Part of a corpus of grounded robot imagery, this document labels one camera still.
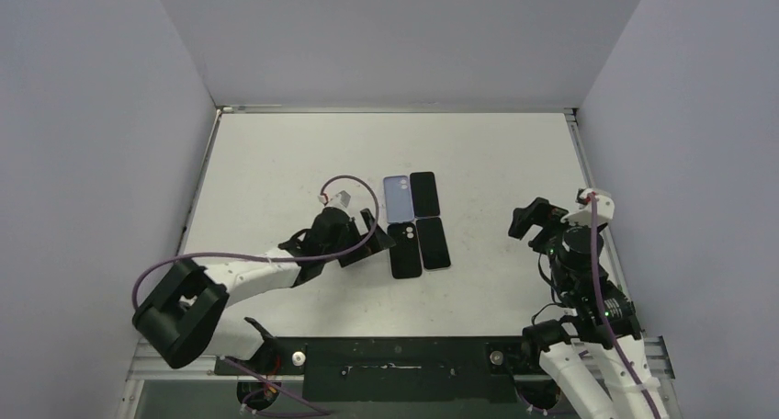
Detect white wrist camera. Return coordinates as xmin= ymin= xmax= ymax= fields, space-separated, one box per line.
xmin=328 ymin=190 xmax=351 ymax=210
xmin=561 ymin=187 xmax=615 ymax=228

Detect black coiled wrist cable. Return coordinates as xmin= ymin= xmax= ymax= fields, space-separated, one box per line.
xmin=530 ymin=255 xmax=567 ymax=326

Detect clear lilac phone case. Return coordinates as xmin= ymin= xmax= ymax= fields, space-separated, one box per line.
xmin=383 ymin=176 xmax=415 ymax=224

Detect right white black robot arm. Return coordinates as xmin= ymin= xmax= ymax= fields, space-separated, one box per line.
xmin=508 ymin=188 xmax=669 ymax=418

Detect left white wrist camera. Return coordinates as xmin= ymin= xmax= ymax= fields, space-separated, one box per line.
xmin=328 ymin=190 xmax=351 ymax=210

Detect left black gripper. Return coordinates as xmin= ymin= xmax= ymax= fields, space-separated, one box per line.
xmin=322 ymin=209 xmax=394 ymax=266

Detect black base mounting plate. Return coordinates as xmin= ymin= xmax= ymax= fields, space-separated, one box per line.
xmin=243 ymin=336 xmax=562 ymax=407

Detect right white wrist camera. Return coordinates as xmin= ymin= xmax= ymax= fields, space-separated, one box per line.
xmin=561 ymin=187 xmax=615 ymax=228

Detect aluminium table frame rail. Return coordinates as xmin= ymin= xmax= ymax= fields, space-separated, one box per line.
xmin=124 ymin=107 xmax=306 ymax=419

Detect black phone case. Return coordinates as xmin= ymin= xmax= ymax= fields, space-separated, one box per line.
xmin=387 ymin=222 xmax=423 ymax=279

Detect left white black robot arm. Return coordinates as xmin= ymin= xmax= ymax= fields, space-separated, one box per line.
xmin=131 ymin=207 xmax=396 ymax=374

